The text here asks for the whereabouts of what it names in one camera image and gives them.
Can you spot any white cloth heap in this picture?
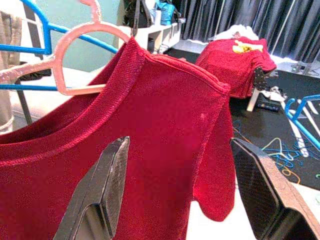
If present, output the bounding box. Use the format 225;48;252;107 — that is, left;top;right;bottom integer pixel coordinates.
214;24;260;41

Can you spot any red knit garment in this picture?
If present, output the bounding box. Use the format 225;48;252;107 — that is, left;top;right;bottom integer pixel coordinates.
0;37;237;240

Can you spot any red draped cloth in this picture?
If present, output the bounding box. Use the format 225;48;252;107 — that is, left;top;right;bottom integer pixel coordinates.
194;36;277;98

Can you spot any white shelf unit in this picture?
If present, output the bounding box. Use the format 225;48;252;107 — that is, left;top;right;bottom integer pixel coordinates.
134;17;187;55

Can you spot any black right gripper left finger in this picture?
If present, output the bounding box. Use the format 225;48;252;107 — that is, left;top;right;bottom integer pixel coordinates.
52;136;131;240

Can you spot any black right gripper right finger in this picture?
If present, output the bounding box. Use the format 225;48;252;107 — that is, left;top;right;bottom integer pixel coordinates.
229;137;320;240

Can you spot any light blue bag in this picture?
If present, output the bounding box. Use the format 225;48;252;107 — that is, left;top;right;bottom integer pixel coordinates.
156;0;176;26

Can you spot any black floor mat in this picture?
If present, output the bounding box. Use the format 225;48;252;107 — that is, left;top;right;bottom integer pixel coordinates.
162;47;320;191

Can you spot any pink plastic hanger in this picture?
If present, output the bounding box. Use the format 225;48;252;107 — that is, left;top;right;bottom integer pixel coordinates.
0;0;133;97

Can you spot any dark grey curtain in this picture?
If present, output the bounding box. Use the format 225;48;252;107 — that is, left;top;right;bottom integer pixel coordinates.
179;0;320;63

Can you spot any blue plastic hanger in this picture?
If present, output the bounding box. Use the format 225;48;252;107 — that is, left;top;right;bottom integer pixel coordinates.
0;0;120;92
284;94;320;151

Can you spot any yellow cloth piece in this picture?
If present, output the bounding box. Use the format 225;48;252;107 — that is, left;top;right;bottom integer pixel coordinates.
232;39;266;54

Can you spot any black bag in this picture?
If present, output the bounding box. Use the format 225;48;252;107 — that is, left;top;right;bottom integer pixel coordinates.
123;0;153;28

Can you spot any grey printed garment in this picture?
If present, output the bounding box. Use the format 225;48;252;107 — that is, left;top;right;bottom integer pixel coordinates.
0;11;22;133

